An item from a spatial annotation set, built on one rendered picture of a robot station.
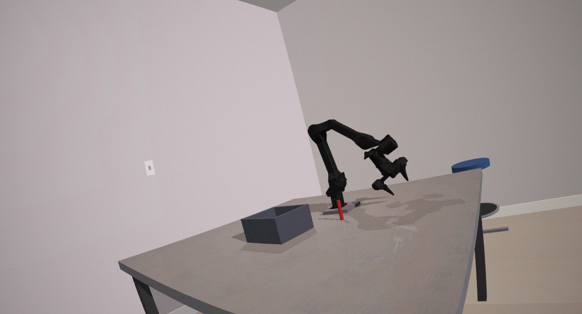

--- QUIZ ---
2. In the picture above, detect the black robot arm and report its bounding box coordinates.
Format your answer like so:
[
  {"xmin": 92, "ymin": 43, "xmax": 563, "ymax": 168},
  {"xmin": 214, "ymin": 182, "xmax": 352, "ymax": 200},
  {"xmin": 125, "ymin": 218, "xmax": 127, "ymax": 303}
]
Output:
[{"xmin": 308, "ymin": 119, "xmax": 401, "ymax": 209}]

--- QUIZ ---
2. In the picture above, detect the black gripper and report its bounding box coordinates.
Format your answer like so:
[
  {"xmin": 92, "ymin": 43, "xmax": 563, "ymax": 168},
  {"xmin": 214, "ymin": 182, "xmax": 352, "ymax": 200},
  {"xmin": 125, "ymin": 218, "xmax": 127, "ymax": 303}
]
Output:
[{"xmin": 371, "ymin": 157, "xmax": 408, "ymax": 195}]

